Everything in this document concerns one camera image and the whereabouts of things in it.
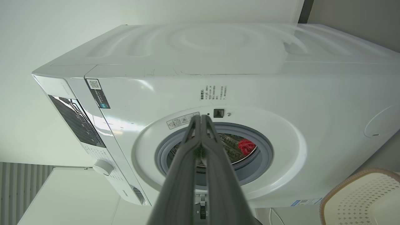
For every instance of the grey slatted panel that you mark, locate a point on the grey slatted panel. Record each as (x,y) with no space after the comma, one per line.
(18,190)

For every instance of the black QR code sticker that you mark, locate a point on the black QR code sticker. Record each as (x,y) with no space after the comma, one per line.
(97,93)

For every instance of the white warning sticker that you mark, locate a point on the white warning sticker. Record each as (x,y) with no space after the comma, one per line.
(182,120)

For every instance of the black door latch socket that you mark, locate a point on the black door latch socket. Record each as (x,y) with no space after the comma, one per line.
(218,113)

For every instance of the white washing machine dial knob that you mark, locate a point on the white washing machine dial knob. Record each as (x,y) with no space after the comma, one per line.
(102,167)

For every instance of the black washing machine control panel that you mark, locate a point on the black washing machine control panel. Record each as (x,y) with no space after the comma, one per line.
(76,120)

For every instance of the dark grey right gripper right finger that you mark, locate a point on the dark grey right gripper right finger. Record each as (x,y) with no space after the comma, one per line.
(223,187)

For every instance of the cream perforated laundry basket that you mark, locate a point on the cream perforated laundry basket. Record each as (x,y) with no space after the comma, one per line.
(362,200)

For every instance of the white front-load washing machine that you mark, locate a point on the white front-load washing machine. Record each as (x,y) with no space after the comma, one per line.
(250,78)

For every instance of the white round cover panel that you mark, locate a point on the white round cover panel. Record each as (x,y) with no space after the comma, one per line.
(384,123)

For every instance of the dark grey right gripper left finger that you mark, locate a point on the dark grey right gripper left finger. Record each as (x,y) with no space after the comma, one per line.
(178,187)

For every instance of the blue energy label sticker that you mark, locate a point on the blue energy label sticker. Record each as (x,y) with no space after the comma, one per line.
(306,202)

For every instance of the washing machine drum opening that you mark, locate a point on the washing machine drum opening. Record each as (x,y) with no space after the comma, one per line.
(232,150)

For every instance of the red cloth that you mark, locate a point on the red cloth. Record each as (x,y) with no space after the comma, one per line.
(247,147)

